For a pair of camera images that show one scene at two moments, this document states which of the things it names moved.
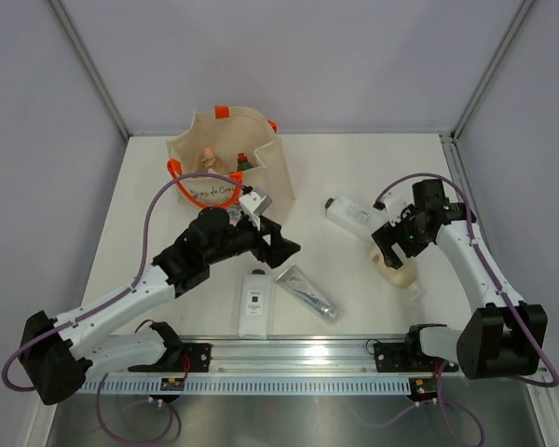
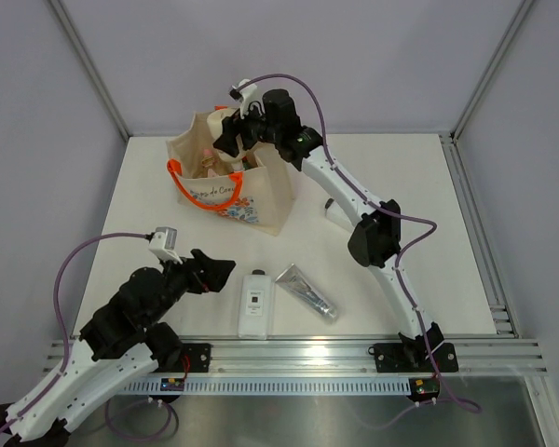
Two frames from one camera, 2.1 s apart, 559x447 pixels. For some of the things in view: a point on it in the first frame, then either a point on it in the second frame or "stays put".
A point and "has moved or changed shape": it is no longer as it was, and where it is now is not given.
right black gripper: (388, 234) → (232, 126)
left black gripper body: (261, 248) → (181, 278)
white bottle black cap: (255, 305) stays put
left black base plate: (194, 358) stays put
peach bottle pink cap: (209, 160) stays put
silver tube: (294, 281) stays put
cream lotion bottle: (403, 276) has moved or changed shape
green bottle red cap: (242, 163) stays put
